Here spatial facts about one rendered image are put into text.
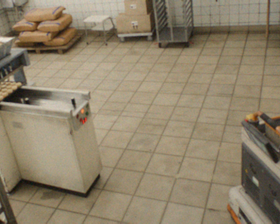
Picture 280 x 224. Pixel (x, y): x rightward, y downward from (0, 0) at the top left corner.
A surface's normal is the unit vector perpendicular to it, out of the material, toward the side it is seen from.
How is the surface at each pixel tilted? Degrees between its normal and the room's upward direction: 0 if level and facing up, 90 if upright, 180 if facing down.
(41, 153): 90
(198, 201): 0
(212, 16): 90
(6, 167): 90
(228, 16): 90
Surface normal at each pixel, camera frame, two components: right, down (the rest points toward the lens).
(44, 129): -0.44, 0.47
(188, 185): -0.15, -0.88
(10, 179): 0.89, 0.07
